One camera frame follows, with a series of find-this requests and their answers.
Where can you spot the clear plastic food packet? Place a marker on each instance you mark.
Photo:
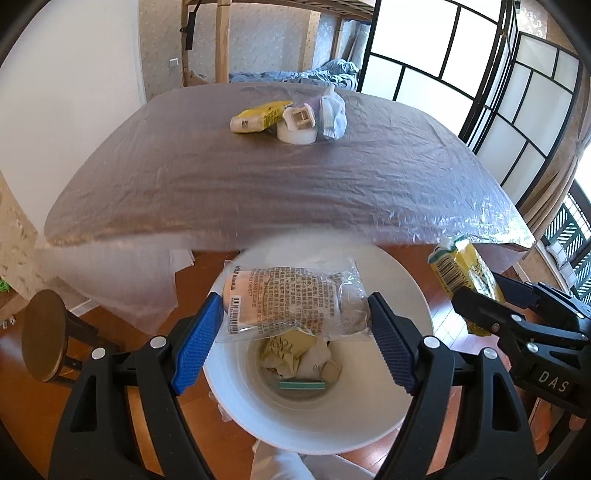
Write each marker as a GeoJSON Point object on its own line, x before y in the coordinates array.
{"type": "Point", "coordinates": [286, 295]}

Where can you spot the black framed frosted sliding door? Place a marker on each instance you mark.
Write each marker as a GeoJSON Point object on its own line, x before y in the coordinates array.
{"type": "Point", "coordinates": [531, 106]}
{"type": "Point", "coordinates": [415, 83]}

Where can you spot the white paper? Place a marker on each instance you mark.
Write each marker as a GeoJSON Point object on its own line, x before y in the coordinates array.
{"type": "Point", "coordinates": [314, 360]}

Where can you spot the round brown stool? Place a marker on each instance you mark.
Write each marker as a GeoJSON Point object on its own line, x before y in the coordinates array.
{"type": "Point", "coordinates": [44, 332]}

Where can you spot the yellow paper bag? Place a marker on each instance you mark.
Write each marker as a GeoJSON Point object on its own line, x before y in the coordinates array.
{"type": "Point", "coordinates": [281, 348]}

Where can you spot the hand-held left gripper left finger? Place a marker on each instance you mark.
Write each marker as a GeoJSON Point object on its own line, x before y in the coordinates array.
{"type": "Point", "coordinates": [198, 341]}

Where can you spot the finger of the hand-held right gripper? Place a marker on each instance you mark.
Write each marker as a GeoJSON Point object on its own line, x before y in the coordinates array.
{"type": "Point", "coordinates": [540, 300]}
{"type": "Point", "coordinates": [485, 314]}

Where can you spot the wooden bunk bed frame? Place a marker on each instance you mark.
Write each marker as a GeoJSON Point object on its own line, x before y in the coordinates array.
{"type": "Point", "coordinates": [221, 41]}

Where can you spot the yellow drink carton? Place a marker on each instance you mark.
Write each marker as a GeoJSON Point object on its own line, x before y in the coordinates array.
{"type": "Point", "coordinates": [466, 267]}
{"type": "Point", "coordinates": [258, 117]}

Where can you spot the beige curtain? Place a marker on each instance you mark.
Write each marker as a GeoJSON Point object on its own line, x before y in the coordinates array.
{"type": "Point", "coordinates": [554, 203]}

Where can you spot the black window grille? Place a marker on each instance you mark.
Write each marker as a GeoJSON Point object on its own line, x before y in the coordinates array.
{"type": "Point", "coordinates": [570, 230]}

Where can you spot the white plastic bin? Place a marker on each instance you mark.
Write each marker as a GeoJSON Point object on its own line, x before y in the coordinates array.
{"type": "Point", "coordinates": [369, 415]}

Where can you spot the beige paper scrap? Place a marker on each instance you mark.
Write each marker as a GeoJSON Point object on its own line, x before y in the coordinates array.
{"type": "Point", "coordinates": [331, 371]}

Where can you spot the white and beige small box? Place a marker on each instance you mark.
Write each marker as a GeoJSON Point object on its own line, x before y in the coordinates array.
{"type": "Point", "coordinates": [300, 117]}

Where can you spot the table with plastic cover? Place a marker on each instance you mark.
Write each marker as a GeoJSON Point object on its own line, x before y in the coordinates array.
{"type": "Point", "coordinates": [277, 184]}

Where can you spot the green box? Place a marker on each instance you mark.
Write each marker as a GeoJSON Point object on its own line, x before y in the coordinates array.
{"type": "Point", "coordinates": [300, 385]}

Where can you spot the grey duvet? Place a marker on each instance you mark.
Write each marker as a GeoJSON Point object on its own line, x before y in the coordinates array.
{"type": "Point", "coordinates": [332, 69]}

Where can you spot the white tape roll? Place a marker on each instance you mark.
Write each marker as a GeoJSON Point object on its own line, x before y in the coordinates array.
{"type": "Point", "coordinates": [295, 136]}

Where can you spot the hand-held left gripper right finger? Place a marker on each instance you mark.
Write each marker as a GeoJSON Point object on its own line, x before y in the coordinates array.
{"type": "Point", "coordinates": [392, 346]}

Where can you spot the person's light clothing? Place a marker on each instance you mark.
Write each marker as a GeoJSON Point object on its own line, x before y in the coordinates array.
{"type": "Point", "coordinates": [286, 466]}

